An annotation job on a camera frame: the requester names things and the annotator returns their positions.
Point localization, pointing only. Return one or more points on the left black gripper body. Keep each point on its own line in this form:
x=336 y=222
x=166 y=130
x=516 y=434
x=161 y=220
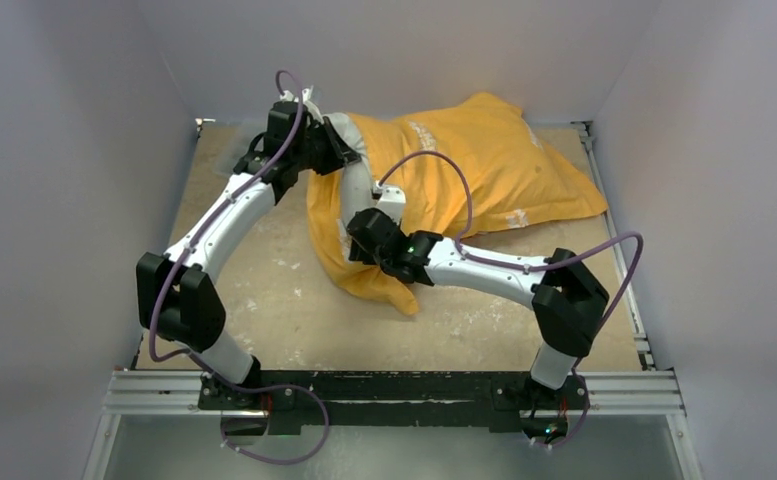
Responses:
x=318 y=152

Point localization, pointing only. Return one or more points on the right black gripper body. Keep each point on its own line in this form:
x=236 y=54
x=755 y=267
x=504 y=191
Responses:
x=359 y=241

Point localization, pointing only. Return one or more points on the white pillow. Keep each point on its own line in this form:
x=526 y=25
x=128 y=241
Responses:
x=356 y=180

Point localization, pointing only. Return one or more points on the orange Mickey Mouse pillowcase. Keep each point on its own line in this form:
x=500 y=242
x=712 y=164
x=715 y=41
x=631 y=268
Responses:
x=473 y=168

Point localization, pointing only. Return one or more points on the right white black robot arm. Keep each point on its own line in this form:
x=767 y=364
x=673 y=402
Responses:
x=568 y=301

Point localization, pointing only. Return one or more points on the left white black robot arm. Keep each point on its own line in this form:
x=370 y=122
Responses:
x=178 y=302

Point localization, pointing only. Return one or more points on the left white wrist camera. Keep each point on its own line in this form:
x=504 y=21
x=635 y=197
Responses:
x=308 y=97

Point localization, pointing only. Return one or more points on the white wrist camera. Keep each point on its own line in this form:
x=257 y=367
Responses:
x=389 y=199
x=308 y=97

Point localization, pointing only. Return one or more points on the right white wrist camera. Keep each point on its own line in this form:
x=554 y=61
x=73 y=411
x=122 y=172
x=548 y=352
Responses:
x=389 y=199

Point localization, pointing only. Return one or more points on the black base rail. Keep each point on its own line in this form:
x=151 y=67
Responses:
x=499 y=401

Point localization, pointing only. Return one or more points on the aluminium frame profile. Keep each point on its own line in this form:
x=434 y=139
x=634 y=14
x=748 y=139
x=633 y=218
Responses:
x=282 y=307

